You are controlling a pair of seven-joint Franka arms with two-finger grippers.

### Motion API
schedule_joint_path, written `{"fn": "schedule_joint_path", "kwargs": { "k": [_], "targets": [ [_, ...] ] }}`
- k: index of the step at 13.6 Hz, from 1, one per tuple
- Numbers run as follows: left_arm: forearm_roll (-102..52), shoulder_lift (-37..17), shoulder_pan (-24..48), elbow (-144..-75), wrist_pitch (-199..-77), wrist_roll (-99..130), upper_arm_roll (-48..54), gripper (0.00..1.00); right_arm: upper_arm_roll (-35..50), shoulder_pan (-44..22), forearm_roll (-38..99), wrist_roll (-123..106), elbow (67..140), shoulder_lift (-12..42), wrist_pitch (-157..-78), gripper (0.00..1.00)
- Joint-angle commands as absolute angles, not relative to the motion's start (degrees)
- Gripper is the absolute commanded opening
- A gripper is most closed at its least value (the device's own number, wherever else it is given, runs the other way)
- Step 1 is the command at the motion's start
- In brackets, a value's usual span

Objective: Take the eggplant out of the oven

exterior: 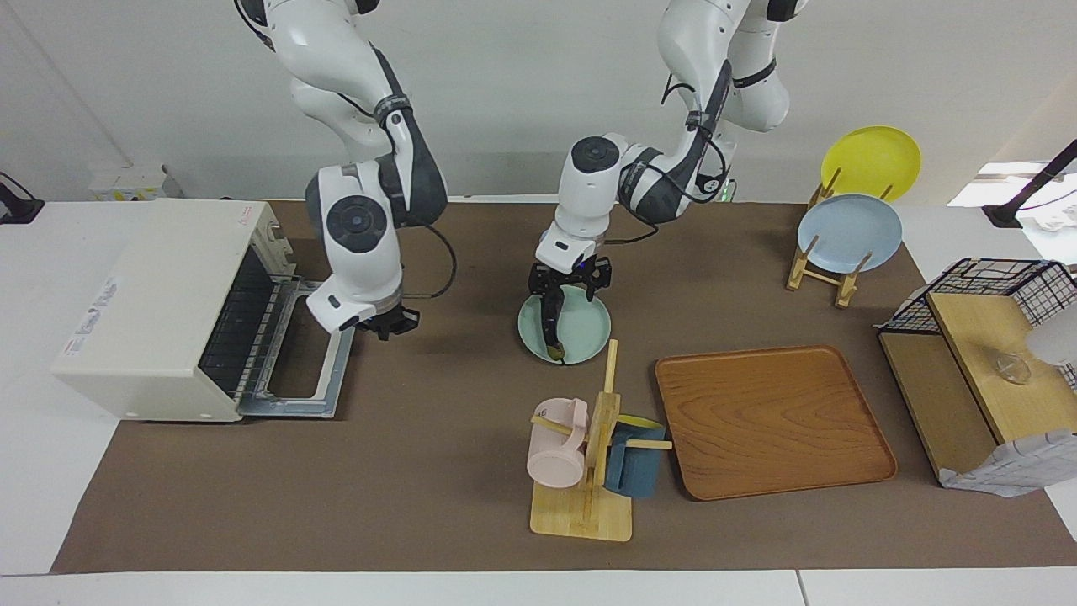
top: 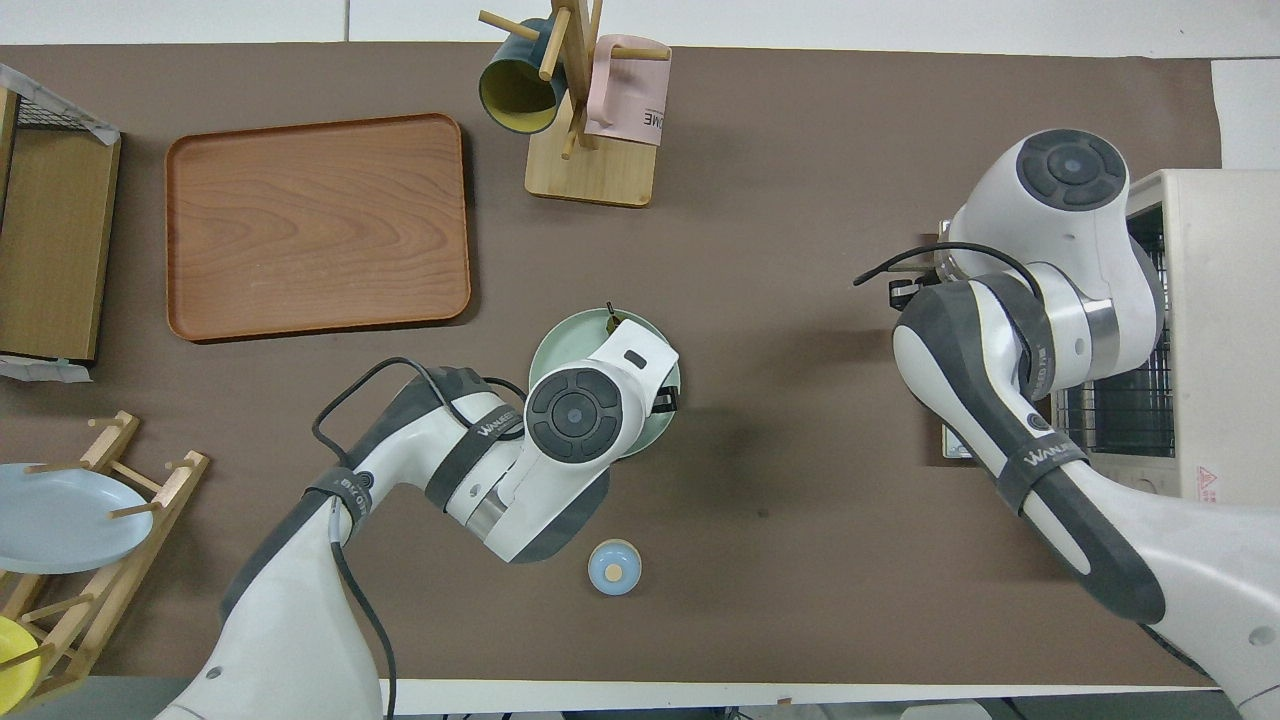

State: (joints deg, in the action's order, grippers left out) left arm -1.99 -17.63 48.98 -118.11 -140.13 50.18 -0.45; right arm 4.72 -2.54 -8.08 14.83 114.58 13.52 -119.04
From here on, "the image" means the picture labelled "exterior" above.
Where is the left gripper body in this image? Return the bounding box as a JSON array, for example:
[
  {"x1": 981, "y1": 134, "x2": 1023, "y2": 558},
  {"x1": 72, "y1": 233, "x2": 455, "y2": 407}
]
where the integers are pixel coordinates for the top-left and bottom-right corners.
[{"x1": 543, "y1": 258, "x2": 593, "y2": 297}]

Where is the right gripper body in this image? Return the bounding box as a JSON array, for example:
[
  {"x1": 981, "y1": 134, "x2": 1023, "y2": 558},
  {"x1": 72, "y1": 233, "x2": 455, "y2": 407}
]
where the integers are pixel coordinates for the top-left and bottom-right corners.
[{"x1": 357, "y1": 305, "x2": 421, "y2": 343}]

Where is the oven glass door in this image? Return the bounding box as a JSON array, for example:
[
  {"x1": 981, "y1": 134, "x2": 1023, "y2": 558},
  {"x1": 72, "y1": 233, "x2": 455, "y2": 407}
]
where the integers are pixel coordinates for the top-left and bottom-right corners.
[{"x1": 237, "y1": 278, "x2": 357, "y2": 420}]

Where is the cream toaster oven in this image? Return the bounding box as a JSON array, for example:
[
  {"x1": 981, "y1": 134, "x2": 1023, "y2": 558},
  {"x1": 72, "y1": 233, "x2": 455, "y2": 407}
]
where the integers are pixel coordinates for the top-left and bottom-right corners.
[{"x1": 50, "y1": 198, "x2": 357, "y2": 423}]

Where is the light green plate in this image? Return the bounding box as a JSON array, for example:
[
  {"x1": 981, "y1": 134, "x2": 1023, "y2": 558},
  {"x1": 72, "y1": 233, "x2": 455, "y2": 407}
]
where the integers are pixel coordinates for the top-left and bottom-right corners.
[{"x1": 517, "y1": 284, "x2": 613, "y2": 365}]

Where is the pink mug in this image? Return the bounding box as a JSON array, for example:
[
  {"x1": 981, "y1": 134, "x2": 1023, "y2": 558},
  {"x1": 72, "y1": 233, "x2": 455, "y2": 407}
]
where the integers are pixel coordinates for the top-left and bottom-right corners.
[{"x1": 526, "y1": 398, "x2": 591, "y2": 490}]

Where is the blue mug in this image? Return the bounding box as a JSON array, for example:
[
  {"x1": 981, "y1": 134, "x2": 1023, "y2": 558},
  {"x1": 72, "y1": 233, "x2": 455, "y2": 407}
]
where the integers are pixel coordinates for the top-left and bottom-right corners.
[{"x1": 602, "y1": 414, "x2": 668, "y2": 500}]

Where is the brown wooden tray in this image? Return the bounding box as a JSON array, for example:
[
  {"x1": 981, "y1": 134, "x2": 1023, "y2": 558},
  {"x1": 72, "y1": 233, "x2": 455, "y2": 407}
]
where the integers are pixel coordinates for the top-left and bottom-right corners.
[{"x1": 655, "y1": 344, "x2": 899, "y2": 502}]

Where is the wooden mug rack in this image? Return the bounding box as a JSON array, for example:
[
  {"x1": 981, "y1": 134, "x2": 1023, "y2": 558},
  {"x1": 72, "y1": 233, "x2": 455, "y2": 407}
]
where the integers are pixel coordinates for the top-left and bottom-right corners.
[{"x1": 529, "y1": 339, "x2": 674, "y2": 543}]

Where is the wooden plate rack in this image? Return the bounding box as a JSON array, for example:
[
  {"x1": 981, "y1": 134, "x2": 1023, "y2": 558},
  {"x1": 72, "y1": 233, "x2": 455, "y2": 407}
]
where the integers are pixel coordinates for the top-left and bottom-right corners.
[{"x1": 785, "y1": 167, "x2": 896, "y2": 310}]

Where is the light blue plate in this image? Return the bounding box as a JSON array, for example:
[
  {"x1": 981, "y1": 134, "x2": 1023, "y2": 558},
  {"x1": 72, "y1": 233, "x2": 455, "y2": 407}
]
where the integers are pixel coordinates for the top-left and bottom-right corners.
[{"x1": 796, "y1": 194, "x2": 904, "y2": 275}]

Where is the yellow plate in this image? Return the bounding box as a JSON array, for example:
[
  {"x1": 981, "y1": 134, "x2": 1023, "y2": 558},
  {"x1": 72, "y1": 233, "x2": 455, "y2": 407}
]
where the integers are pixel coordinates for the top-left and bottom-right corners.
[{"x1": 820, "y1": 125, "x2": 923, "y2": 204}]

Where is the wooden shelf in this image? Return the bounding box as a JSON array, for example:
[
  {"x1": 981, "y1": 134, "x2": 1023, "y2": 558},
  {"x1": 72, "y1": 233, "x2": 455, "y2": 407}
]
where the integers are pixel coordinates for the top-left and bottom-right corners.
[{"x1": 877, "y1": 290, "x2": 1077, "y2": 489}]

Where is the black stand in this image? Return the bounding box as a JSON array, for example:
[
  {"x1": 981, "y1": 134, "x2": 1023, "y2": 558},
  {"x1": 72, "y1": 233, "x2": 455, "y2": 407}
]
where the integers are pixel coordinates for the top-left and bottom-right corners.
[
  {"x1": 0, "y1": 172, "x2": 45, "y2": 225},
  {"x1": 982, "y1": 139, "x2": 1077, "y2": 230}
]

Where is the clear glass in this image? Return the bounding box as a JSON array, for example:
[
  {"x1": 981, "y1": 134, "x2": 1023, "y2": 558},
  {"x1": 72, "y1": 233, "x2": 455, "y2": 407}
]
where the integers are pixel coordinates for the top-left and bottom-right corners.
[{"x1": 996, "y1": 348, "x2": 1033, "y2": 386}]

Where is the white patterned cloth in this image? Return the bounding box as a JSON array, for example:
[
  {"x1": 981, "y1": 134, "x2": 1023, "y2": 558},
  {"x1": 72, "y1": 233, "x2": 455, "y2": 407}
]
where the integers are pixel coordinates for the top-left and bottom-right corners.
[{"x1": 936, "y1": 428, "x2": 1077, "y2": 499}]

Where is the black cable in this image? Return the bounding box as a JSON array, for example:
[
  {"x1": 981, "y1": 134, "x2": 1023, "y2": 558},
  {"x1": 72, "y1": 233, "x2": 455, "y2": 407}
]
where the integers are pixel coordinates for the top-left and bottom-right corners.
[
  {"x1": 402, "y1": 221, "x2": 459, "y2": 300},
  {"x1": 604, "y1": 74, "x2": 731, "y2": 247}
]

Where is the black wire basket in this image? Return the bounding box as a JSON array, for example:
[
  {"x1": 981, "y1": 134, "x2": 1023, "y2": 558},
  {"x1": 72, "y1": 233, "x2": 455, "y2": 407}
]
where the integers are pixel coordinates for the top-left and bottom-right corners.
[{"x1": 882, "y1": 258, "x2": 1077, "y2": 390}]

